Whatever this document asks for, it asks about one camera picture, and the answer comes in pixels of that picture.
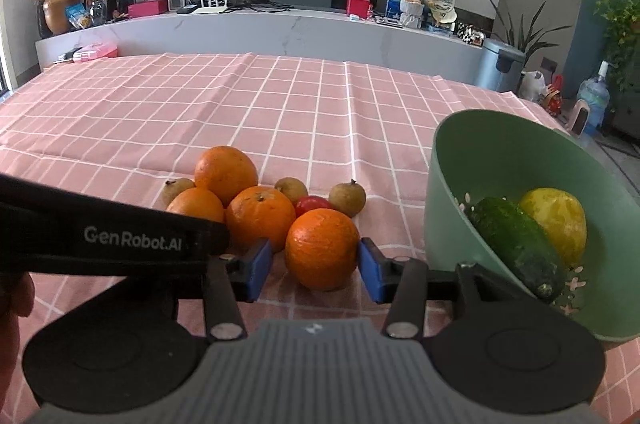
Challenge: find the brown ceramic vase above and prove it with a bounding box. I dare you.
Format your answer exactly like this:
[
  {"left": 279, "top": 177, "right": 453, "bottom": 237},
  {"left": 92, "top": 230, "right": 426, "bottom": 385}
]
[{"left": 42, "top": 0, "right": 81, "bottom": 36}]

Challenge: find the potted long-leaf floor plant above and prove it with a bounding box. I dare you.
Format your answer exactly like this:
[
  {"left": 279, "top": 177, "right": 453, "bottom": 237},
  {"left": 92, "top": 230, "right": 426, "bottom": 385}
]
[{"left": 487, "top": 0, "right": 574, "bottom": 75}]

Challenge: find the red tomato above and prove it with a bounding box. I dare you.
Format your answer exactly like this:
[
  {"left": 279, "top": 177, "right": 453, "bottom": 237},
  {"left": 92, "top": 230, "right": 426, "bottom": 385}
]
[{"left": 293, "top": 195, "right": 335, "bottom": 219}]

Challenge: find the pink flat box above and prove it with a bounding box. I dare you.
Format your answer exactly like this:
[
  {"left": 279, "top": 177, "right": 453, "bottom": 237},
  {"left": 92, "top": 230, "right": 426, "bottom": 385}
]
[{"left": 127, "top": 0, "right": 167, "bottom": 19}]

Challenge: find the white printed hand fan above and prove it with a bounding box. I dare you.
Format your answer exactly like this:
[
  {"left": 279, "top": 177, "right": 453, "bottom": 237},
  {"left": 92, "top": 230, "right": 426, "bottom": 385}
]
[{"left": 426, "top": 0, "right": 457, "bottom": 25}]

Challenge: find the pink storage box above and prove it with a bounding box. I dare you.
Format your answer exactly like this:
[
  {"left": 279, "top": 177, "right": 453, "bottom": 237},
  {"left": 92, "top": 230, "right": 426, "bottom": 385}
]
[{"left": 72, "top": 44, "right": 120, "bottom": 64}]

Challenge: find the large orange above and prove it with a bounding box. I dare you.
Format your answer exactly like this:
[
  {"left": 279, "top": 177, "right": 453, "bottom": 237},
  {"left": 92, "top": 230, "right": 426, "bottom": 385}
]
[{"left": 194, "top": 146, "right": 259, "bottom": 207}]

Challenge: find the black and white ornament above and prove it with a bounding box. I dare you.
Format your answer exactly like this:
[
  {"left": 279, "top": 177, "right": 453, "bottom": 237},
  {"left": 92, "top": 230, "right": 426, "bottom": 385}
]
[{"left": 457, "top": 24, "right": 486, "bottom": 45}]

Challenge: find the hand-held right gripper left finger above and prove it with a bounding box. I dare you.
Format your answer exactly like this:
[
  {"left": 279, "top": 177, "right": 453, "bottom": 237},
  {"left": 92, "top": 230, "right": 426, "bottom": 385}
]
[{"left": 170, "top": 238, "right": 274, "bottom": 341}]

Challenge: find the pink and white heater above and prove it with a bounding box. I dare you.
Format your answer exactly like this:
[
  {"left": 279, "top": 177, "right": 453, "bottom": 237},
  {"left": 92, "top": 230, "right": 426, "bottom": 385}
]
[{"left": 570, "top": 98, "right": 591, "bottom": 137}]

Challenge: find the green bowl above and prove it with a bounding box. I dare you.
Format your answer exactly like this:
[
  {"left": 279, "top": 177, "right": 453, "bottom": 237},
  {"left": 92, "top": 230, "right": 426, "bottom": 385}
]
[{"left": 424, "top": 110, "right": 640, "bottom": 344}]

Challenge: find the white marble TV console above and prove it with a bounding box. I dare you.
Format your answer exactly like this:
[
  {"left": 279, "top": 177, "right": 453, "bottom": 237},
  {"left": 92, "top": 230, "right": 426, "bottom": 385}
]
[{"left": 35, "top": 6, "right": 501, "bottom": 93}]

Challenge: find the yellow lemon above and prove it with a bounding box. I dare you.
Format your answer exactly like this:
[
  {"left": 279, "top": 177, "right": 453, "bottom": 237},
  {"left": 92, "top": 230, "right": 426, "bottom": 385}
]
[{"left": 518, "top": 188, "right": 588, "bottom": 270}]

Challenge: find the white plastic bag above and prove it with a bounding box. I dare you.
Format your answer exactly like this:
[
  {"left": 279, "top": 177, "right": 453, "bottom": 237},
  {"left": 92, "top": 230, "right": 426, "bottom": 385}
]
[{"left": 520, "top": 71, "right": 546, "bottom": 101}]

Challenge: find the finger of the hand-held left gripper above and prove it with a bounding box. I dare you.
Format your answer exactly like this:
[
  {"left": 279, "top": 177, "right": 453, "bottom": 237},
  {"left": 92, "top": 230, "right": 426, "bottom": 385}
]
[{"left": 0, "top": 173, "right": 232, "bottom": 255}]

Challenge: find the blue snack bag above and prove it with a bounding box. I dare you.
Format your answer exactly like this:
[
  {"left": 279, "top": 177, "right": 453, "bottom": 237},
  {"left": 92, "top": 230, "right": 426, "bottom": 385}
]
[{"left": 65, "top": 2, "right": 94, "bottom": 29}]

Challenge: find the teddy bear bouquet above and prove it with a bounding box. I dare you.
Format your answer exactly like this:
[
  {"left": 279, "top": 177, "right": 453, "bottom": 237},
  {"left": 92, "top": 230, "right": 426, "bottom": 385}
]
[{"left": 399, "top": 0, "right": 429, "bottom": 29}]

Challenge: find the pink checked tablecloth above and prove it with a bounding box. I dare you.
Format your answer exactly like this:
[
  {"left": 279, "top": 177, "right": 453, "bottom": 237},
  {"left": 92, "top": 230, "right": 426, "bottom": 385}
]
[{"left": 0, "top": 52, "right": 640, "bottom": 424}]

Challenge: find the person's left hand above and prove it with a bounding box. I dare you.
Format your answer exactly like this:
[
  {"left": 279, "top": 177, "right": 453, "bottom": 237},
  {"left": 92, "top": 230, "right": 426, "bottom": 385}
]
[{"left": 0, "top": 273, "right": 37, "bottom": 407}]

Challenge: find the red gift bag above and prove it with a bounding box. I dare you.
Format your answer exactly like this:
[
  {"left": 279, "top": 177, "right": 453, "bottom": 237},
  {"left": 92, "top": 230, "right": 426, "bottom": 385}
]
[{"left": 542, "top": 76, "right": 564, "bottom": 117}]

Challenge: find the leafy green pothos plant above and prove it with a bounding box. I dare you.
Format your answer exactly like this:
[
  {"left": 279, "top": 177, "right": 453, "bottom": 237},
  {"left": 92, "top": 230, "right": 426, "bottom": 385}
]
[{"left": 592, "top": 0, "right": 640, "bottom": 90}]

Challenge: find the small orange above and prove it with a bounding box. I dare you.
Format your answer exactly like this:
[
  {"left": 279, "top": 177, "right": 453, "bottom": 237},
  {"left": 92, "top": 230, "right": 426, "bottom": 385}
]
[{"left": 166, "top": 187, "right": 225, "bottom": 223}]

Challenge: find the green cucumber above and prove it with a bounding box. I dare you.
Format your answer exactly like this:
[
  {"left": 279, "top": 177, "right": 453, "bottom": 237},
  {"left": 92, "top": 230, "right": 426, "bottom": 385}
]
[{"left": 467, "top": 196, "right": 569, "bottom": 303}]

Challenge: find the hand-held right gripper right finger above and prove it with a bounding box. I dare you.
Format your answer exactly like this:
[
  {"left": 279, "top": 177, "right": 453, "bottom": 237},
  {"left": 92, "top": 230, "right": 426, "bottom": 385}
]
[{"left": 358, "top": 238, "right": 496, "bottom": 340}]

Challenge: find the blue-grey pedal bin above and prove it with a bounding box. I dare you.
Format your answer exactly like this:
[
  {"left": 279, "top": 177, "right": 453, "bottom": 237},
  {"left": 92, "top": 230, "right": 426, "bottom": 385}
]
[{"left": 472, "top": 38, "right": 527, "bottom": 94}]

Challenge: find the blue water jug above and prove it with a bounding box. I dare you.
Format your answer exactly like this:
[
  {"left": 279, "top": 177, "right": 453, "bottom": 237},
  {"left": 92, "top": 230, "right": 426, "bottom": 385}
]
[{"left": 577, "top": 61, "right": 612, "bottom": 137}]

